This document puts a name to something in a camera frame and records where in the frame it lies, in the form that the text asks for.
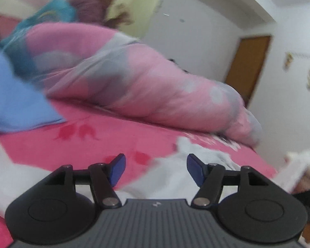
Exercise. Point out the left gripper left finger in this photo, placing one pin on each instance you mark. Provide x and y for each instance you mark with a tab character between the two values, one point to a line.
65	204

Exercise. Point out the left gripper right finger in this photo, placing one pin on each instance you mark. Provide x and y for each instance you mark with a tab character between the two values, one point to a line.
246	204

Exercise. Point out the cream folded fleece garment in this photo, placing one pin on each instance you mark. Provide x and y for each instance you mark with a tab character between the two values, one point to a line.
294	176

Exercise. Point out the pink floral bed blanket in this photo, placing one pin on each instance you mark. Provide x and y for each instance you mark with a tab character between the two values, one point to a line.
90	135

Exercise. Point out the blue cloth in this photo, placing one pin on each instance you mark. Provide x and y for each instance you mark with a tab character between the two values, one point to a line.
22	107

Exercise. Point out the brown wooden door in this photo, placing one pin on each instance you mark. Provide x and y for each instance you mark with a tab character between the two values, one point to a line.
247	65

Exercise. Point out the pink grey rolled duvet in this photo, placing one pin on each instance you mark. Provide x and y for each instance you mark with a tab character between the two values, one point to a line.
107	68

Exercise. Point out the red pillow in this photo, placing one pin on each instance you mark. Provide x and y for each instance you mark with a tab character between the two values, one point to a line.
7	25

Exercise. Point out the person in purple jacket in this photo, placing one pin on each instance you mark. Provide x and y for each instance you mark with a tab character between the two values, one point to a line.
95	11

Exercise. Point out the yellow green wardrobe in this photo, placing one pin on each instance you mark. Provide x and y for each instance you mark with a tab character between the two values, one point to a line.
141	13

